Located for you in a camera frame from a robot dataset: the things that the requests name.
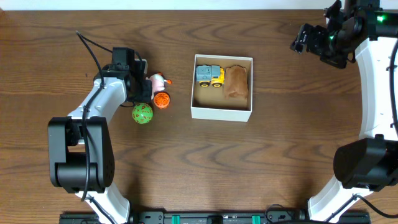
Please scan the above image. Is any pink white pig toy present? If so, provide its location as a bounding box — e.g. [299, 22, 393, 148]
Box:
[146, 73, 172, 100]

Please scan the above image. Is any green numbered ball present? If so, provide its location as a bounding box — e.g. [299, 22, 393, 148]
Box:
[132, 103, 154, 124]

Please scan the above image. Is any orange ball toy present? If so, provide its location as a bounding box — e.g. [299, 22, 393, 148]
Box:
[154, 92, 170, 109]

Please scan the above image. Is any grey yellow toy truck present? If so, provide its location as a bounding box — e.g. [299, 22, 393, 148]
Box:
[195, 65, 225, 88]

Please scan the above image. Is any brown plush toy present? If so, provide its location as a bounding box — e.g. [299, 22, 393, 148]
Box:
[223, 65, 248, 100]

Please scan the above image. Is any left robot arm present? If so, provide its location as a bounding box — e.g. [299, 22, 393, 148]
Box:
[48, 69, 136, 223]

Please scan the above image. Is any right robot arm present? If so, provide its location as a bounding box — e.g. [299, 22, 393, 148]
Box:
[291, 1, 397, 223]

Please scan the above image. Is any white cardboard box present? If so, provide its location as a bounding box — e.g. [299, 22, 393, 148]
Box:
[190, 54, 253, 122]

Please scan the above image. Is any left black cable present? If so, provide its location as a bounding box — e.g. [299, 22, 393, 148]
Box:
[75, 30, 119, 224]

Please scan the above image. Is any black cable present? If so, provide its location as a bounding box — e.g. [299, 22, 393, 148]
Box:
[326, 37, 398, 219]
[75, 30, 119, 224]

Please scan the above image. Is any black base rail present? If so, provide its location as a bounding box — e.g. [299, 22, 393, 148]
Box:
[59, 208, 371, 224]

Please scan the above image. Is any right black cable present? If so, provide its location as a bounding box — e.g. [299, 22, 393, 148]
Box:
[326, 37, 398, 219]

